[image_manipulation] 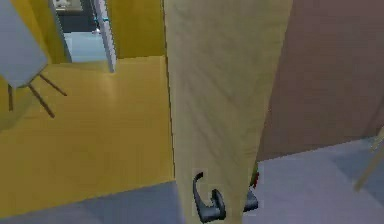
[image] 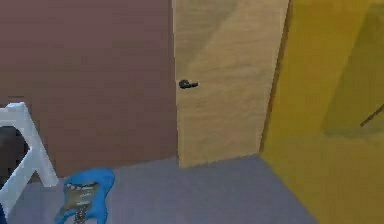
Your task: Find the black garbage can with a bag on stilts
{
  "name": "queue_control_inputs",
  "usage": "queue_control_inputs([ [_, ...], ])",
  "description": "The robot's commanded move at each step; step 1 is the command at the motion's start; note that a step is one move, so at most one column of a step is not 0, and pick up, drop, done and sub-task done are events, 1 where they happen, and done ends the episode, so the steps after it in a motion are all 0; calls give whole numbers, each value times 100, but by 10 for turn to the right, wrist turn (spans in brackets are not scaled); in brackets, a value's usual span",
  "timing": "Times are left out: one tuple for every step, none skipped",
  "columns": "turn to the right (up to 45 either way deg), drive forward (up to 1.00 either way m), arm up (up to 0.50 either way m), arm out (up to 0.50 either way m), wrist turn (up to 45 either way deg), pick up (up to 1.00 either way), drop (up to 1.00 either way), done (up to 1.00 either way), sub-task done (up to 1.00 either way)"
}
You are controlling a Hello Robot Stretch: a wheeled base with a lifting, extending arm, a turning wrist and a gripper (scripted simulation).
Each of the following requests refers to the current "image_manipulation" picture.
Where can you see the beige wooden room door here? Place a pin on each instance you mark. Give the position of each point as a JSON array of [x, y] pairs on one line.
[[220, 83]]

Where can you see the beige wooden leg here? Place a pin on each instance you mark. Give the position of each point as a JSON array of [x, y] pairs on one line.
[[370, 163]]

